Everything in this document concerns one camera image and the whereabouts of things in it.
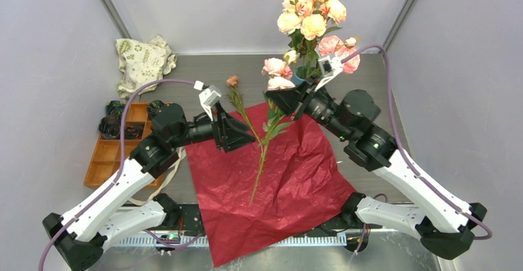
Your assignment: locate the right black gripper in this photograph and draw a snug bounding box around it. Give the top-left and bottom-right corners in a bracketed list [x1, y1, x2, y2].
[266, 73, 352, 141]

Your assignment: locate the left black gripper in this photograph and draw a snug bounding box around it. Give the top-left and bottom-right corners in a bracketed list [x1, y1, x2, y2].
[170, 101, 255, 152]

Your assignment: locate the cream printed ribbon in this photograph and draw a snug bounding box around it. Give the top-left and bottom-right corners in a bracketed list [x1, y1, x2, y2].
[128, 148, 187, 206]

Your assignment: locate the pink flower bouquet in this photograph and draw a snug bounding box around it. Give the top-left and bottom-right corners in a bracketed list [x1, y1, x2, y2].
[249, 57, 295, 204]

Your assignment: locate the pink rose stem large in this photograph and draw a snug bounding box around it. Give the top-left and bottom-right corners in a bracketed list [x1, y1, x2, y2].
[318, 36, 361, 74]

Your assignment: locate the small brown rose stem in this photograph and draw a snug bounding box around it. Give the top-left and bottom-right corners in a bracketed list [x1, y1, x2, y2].
[226, 75, 261, 143]

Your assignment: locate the cream white rose stem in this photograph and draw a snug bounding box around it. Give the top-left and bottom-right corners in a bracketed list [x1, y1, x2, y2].
[277, 0, 309, 78]

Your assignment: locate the dark red wrapping paper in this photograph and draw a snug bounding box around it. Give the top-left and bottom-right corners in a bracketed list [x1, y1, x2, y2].
[186, 117, 354, 267]

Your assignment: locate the peach rose stem tall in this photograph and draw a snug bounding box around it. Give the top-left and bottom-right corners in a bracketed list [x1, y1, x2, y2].
[298, 0, 326, 77]

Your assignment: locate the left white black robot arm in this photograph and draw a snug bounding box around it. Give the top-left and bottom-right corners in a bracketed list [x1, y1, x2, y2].
[43, 102, 255, 270]

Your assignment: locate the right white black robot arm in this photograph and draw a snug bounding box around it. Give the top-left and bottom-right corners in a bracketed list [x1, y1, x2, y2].
[266, 84, 487, 260]

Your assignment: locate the teal cylindrical vase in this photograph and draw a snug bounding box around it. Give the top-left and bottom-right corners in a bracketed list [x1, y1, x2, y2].
[290, 70, 305, 86]

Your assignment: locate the dark rolled item top-right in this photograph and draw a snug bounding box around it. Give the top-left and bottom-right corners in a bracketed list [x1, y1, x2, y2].
[146, 100, 166, 120]

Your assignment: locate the dark rolled item top-left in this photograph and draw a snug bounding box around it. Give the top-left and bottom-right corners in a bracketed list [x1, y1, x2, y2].
[105, 100, 126, 117]

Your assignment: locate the dark rolled item left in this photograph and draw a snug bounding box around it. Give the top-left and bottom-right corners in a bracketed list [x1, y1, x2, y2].
[98, 115, 121, 140]

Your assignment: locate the cream printed cloth bag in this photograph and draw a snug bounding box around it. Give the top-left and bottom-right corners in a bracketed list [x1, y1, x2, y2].
[115, 35, 178, 99]

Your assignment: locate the orange compartment tray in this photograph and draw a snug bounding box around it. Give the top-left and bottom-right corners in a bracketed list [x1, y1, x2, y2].
[83, 102, 152, 189]

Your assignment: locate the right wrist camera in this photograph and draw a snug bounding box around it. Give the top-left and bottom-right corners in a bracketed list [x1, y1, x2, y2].
[315, 54, 344, 92]

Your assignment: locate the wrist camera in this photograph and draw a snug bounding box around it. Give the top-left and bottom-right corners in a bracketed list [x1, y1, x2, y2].
[315, 54, 344, 92]
[194, 81, 221, 121]

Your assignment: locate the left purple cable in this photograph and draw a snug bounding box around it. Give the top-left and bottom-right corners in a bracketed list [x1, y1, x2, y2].
[38, 78, 205, 271]

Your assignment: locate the purple cable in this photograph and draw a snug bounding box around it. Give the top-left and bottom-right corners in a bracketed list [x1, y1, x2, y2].
[341, 44, 493, 254]
[38, 78, 205, 271]

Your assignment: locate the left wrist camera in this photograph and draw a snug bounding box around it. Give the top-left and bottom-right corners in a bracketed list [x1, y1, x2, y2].
[194, 81, 221, 121]

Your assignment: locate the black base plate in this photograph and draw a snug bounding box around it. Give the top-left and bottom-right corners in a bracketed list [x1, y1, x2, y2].
[149, 204, 361, 237]

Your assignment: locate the aluminium rail frame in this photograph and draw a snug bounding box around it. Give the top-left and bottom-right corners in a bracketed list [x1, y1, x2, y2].
[76, 206, 448, 248]

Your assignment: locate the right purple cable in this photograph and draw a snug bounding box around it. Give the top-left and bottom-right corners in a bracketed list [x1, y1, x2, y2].
[341, 44, 493, 254]

